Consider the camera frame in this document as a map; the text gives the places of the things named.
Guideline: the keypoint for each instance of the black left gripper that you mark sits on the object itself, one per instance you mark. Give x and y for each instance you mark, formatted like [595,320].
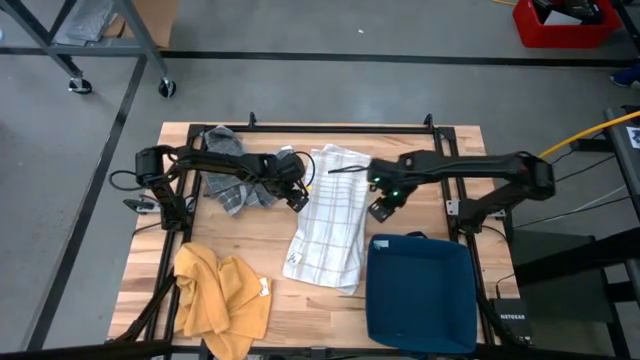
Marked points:
[285,172]

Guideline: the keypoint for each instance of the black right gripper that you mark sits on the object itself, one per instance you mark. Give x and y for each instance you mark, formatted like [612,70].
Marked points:
[395,172]

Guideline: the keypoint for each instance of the grey checked towel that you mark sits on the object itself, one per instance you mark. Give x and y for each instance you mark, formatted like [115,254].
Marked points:
[227,192]

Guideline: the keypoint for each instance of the white checked towel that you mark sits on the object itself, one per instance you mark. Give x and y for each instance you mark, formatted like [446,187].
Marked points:
[325,240]

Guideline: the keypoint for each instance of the blue fabric bin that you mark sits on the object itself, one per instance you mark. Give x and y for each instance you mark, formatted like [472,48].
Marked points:
[420,300]

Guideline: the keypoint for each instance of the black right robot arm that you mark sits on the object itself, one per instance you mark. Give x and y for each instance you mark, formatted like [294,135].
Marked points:
[475,165]

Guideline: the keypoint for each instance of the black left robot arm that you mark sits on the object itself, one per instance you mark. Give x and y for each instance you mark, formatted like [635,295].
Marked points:
[220,161]

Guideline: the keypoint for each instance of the yellow towel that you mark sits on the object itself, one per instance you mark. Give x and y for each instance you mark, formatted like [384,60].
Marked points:
[215,300]

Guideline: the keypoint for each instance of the black caster wheel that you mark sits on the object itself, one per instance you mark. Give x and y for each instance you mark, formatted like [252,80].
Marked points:
[167,89]
[80,87]

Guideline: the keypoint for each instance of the black floor stand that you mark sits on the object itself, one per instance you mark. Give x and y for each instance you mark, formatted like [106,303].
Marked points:
[560,270]

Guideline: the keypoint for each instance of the brown cardboard box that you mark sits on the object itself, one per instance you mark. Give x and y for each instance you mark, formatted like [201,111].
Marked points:
[160,20]

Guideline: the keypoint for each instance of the grey metal cart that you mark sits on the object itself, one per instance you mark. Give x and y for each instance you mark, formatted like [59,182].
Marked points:
[140,35]

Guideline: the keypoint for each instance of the red plastic crate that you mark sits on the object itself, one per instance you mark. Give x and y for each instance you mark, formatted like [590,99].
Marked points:
[565,36]

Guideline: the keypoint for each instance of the black side desk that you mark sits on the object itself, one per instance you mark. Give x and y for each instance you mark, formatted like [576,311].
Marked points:
[625,165]

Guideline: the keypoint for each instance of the black device in crate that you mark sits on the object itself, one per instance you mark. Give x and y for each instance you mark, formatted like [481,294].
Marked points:
[580,9]

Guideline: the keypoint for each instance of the grey plastic bag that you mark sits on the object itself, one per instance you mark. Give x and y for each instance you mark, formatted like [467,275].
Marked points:
[90,20]

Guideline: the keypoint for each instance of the person's blue shoe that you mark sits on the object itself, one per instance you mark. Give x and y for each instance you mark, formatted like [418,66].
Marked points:
[627,77]

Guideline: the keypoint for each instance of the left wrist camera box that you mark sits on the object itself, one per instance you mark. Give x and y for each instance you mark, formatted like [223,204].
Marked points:
[298,201]

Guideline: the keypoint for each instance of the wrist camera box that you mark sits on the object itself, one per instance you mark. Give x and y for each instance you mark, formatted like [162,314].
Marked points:
[298,201]
[381,210]

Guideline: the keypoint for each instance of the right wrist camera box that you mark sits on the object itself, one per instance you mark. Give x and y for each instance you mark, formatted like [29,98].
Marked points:
[381,210]

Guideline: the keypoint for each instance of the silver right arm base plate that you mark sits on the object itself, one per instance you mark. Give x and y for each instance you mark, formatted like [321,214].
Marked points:
[452,207]

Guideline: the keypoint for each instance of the black outer rig frame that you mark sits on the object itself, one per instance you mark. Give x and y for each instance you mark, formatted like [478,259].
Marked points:
[350,57]

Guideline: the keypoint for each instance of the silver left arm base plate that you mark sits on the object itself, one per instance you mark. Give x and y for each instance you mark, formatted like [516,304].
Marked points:
[135,205]

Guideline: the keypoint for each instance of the black network switch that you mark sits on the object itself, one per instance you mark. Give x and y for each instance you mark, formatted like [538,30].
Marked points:
[511,320]

